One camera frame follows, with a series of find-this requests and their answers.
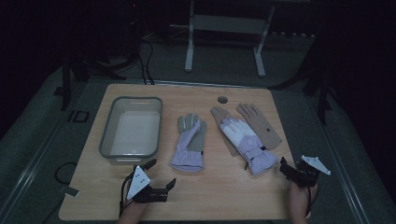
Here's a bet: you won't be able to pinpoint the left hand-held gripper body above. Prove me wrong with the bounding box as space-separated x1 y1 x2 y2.
125 165 169 204

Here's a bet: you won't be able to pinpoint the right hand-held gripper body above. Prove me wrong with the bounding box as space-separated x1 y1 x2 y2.
289 154 332 189

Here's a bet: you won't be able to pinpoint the clear plastic bin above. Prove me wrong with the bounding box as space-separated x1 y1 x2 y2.
99 96 163 165

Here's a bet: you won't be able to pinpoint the beige glove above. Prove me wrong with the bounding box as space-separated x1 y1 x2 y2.
235 103 283 150

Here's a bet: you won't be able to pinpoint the purple and grey glove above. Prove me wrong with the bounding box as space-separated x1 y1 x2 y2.
170 113 207 173

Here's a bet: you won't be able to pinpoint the purple and white glove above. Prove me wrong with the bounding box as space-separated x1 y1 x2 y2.
219 118 278 175

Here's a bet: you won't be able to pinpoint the grey cloth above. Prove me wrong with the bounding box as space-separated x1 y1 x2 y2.
210 105 241 157

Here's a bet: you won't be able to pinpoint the person's right hand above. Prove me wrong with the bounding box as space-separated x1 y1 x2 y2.
288 181 319 224

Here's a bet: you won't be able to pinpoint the person's left hand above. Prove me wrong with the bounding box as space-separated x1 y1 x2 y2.
116 199 148 224

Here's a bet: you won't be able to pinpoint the grey tape strip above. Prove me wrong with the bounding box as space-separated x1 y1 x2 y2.
59 185 80 198

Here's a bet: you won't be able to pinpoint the black metal stand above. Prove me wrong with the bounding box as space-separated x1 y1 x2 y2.
53 54 90 112
303 59 335 126

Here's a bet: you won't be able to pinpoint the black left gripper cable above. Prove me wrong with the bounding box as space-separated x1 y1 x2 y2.
119 173 135 218

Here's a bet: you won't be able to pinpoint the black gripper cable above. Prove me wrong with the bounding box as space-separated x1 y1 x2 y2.
119 173 135 218
305 185 314 217

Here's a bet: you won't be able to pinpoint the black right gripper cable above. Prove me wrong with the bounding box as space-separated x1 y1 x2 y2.
305 185 314 217

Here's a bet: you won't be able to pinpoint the black looped floor cable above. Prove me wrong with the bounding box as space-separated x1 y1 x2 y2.
54 161 78 185

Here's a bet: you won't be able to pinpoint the black floor cables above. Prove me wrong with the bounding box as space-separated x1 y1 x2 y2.
135 39 156 86

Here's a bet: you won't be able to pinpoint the white metal desk frame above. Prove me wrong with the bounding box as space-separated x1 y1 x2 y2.
184 0 276 78

